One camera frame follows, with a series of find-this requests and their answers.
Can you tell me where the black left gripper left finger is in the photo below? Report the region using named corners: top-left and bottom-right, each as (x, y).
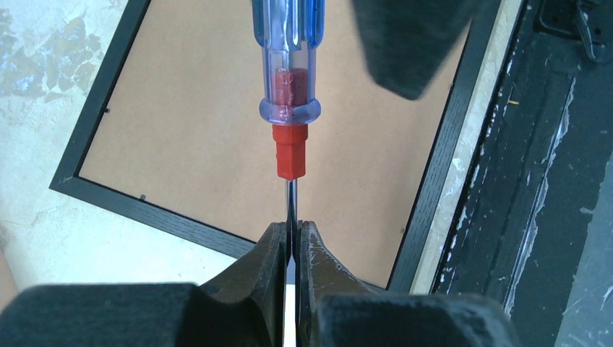
top-left (1, 223), bottom-right (288, 346)

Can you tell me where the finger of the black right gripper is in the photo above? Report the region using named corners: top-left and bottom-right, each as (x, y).
top-left (352, 0), bottom-right (482, 100)

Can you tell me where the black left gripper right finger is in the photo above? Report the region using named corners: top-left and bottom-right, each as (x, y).
top-left (294, 221), bottom-right (521, 346)

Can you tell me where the black sunflower photo frame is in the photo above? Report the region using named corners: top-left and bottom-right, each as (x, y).
top-left (49, 0), bottom-right (528, 296)

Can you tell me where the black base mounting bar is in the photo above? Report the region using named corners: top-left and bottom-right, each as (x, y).
top-left (433, 1), bottom-right (612, 346)

